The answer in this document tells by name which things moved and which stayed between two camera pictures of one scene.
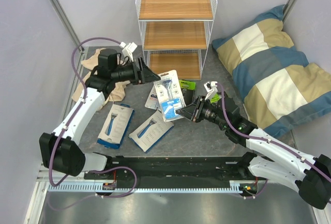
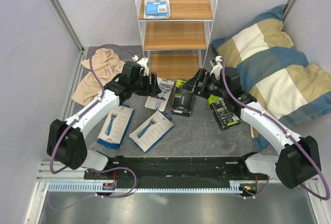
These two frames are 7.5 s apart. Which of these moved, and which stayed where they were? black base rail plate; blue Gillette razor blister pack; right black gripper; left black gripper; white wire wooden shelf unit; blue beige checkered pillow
Moved: left black gripper; right black gripper; blue Gillette razor blister pack
Stayed: black base rail plate; white wire wooden shelf unit; blue beige checkered pillow
